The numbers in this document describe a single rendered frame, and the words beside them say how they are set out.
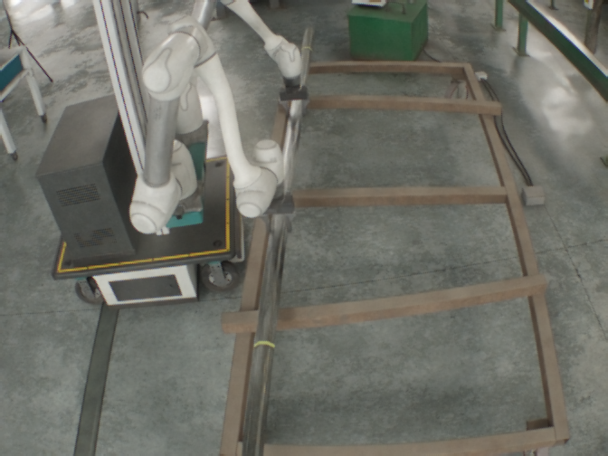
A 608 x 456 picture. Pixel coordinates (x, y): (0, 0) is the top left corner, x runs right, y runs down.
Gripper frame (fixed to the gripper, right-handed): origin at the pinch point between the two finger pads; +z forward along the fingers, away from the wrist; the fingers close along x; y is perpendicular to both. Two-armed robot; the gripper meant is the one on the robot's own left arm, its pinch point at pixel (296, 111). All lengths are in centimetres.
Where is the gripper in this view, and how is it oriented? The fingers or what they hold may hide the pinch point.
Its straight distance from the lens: 286.8
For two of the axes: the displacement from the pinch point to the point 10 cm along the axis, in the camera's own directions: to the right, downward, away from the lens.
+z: 0.8, 7.3, 6.8
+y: 0.6, -6.8, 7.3
